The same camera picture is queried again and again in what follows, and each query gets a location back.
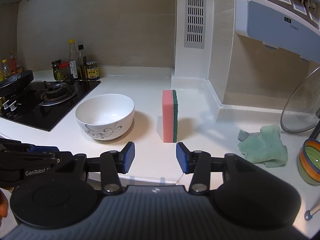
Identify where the yellow label jar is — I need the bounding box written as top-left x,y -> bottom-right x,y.
86,59 -> 100,80

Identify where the clear bottle with yellow cap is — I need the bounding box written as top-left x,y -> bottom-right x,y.
69,39 -> 79,79

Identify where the green cloth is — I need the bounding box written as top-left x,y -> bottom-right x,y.
237,124 -> 288,168

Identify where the dark oil bottle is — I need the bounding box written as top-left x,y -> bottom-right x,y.
78,44 -> 88,80

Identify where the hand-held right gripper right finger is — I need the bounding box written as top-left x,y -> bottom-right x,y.
176,142 -> 255,196

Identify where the black glass gas hob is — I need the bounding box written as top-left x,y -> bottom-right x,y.
0,80 -> 102,132

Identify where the glass pot lid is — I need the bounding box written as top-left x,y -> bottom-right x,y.
280,66 -> 320,133

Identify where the black pan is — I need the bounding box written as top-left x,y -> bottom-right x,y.
0,70 -> 34,97

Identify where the pink and green sponge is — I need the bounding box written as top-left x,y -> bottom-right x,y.
162,89 -> 178,143

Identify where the white grey wall appliance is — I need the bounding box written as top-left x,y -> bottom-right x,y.
235,0 -> 320,63

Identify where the person's left hand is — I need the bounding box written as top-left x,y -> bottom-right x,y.
0,189 -> 10,218

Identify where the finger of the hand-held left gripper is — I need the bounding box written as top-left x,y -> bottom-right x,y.
0,151 -> 62,188
0,137 -> 60,153

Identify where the gas burner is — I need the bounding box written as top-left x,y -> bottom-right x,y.
39,81 -> 78,106

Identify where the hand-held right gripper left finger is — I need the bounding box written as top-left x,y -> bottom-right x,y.
60,142 -> 136,196

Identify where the red lid jar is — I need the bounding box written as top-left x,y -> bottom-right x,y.
59,62 -> 72,81

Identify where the grey vent grille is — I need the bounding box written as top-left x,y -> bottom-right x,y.
184,0 -> 207,48

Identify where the white patterned bowl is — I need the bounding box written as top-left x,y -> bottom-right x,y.
75,94 -> 135,141

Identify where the orange green striped bowl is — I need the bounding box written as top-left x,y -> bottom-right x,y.
297,140 -> 320,185

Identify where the dark lid green jar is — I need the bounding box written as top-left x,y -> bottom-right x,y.
51,60 -> 62,81

